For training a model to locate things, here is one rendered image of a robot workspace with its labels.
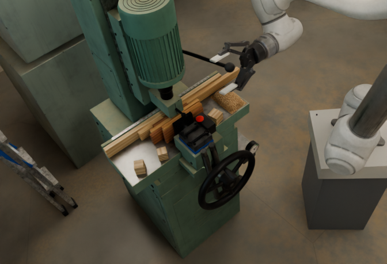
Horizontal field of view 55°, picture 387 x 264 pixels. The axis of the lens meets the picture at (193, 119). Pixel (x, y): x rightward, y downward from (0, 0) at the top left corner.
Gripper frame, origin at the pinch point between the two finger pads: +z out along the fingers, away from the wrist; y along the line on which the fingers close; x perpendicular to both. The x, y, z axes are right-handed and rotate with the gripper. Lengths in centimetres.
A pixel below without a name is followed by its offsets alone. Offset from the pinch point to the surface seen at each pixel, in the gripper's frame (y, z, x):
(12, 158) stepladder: -28, 77, -83
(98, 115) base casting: -20, 34, -59
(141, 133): -16.5, 29.2, -21.1
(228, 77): -16.9, -17.9, -21.0
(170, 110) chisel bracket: -10.9, 16.2, -15.1
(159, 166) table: -24.7, 31.8, -7.7
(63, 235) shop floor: -94, 80, -90
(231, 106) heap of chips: -21.6, -7.6, -9.0
